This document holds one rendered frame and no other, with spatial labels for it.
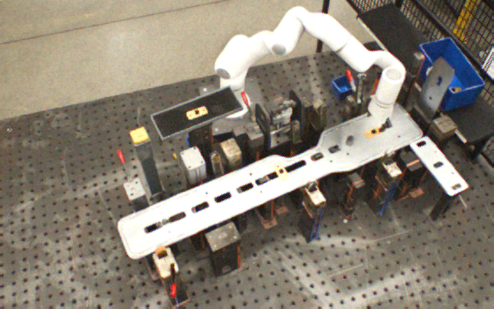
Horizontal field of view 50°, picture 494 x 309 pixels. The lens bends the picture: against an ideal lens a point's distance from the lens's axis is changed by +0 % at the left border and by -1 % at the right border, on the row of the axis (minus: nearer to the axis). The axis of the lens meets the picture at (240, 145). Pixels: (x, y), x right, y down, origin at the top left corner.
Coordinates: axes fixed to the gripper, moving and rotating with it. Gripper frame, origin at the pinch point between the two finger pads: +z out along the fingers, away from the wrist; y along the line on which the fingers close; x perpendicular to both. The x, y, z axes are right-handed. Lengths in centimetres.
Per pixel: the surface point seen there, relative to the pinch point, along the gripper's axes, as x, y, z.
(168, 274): -106, 23, 2
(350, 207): -20.2, 20.1, 28.1
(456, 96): 36.0, 6.6, -5.6
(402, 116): 16.8, -0.9, 7.2
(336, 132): -14.8, -6.7, 7.5
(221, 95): -57, -37, -8
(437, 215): 13, 40, 30
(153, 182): -96, -30, 27
